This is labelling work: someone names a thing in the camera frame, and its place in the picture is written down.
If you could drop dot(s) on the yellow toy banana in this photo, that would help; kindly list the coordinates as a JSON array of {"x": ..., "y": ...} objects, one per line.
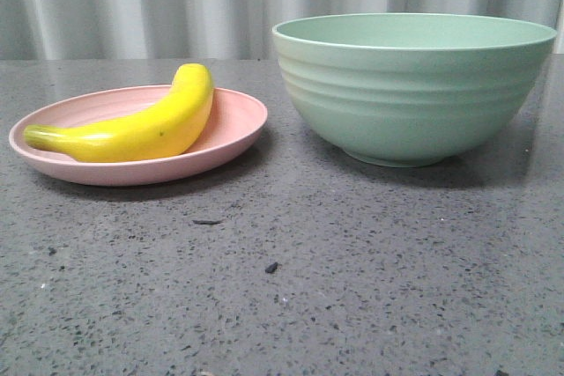
[{"x": 165, "y": 129}]

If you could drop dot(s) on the green ribbed plastic bowl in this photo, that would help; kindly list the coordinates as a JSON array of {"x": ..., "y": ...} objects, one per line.
[{"x": 409, "y": 89}]

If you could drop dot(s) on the pink plastic plate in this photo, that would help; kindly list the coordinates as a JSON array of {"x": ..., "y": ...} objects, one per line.
[{"x": 235, "y": 123}]

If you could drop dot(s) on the flat black debris sliver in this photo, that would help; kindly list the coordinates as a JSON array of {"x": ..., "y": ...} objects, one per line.
[{"x": 207, "y": 221}]

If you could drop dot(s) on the black debris chip centre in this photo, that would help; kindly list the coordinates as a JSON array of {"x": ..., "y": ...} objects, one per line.
[{"x": 271, "y": 268}]

